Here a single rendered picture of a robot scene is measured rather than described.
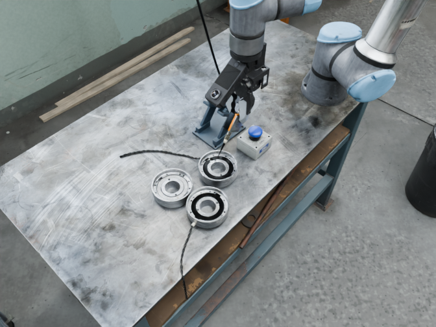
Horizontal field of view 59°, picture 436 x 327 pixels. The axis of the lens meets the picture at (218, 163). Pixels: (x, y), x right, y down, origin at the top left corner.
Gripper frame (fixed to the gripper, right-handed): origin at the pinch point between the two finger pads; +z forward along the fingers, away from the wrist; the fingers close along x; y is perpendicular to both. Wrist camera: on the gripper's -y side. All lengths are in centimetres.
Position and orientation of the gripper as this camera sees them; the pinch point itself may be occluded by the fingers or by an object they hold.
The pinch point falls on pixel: (236, 117)
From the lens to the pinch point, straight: 100.0
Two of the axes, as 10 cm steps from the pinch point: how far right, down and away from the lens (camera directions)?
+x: -7.1, -5.5, 4.5
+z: 0.0, 6.3, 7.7
